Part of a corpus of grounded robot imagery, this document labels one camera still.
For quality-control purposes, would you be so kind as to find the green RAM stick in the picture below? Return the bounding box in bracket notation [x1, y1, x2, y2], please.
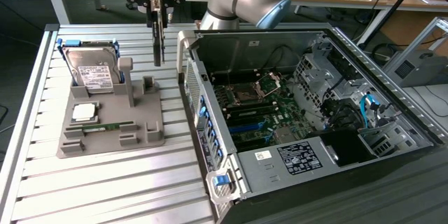
[66, 121, 136, 132]

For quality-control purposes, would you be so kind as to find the grey flat wire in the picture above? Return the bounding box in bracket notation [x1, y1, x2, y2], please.
[358, 120, 399, 137]

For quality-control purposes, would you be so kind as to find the black RAM slot bank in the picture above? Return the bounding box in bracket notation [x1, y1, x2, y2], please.
[212, 71, 260, 85]
[223, 103, 279, 122]

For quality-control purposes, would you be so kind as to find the grey metal disk bay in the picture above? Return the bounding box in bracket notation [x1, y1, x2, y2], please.
[356, 121, 434, 158]

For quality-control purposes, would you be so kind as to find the blue slot retainer strip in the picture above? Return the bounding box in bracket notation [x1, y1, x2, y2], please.
[198, 95, 226, 168]

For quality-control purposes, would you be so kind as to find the blue expansion slot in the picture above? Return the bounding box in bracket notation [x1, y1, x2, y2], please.
[230, 123, 263, 134]

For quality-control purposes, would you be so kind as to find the blue plastic disk carrier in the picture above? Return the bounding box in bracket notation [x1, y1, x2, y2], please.
[55, 38, 122, 83]

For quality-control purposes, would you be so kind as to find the black tripod pole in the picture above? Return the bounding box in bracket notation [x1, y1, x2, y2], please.
[356, 0, 431, 50]

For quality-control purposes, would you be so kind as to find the perforated metal drive cage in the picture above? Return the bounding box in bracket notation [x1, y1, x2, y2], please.
[292, 50, 355, 116]

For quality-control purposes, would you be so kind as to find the metal socket cover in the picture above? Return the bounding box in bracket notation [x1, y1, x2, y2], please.
[254, 73, 283, 98]

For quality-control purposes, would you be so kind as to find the grey computer tower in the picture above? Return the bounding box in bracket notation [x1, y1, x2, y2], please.
[383, 49, 448, 88]

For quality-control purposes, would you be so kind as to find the silver CPU chip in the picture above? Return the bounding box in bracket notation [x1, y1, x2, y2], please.
[71, 102, 99, 123]

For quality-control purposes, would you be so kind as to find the black wire bundle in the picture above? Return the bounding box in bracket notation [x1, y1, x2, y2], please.
[320, 98, 366, 132]

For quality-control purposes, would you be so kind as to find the grey chipset heatsink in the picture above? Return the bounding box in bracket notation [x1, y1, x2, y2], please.
[275, 126, 299, 143]

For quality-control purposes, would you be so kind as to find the blue case latch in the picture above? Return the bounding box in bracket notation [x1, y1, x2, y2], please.
[212, 175, 231, 187]

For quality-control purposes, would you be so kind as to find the green motherboard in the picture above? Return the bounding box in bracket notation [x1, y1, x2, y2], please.
[212, 73, 318, 151]

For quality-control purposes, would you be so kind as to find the blue wire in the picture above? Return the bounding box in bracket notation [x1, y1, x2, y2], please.
[359, 91, 382, 130]

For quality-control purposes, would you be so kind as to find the grey power supply unit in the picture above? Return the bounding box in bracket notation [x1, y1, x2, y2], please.
[236, 136, 351, 195]

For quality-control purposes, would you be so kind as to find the open black PC case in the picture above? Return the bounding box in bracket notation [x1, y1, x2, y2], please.
[176, 23, 446, 224]

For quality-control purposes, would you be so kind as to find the graphics card with metal bracket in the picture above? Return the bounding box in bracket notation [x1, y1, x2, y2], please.
[148, 0, 166, 67]

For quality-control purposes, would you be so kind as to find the silver hard disk white label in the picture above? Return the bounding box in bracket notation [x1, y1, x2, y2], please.
[66, 47, 122, 95]

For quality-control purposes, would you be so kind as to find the grey plastic parts rack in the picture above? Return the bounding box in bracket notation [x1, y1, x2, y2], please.
[55, 57, 166, 159]

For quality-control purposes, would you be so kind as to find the aluminium profile frame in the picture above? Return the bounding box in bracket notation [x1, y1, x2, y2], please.
[402, 16, 448, 59]

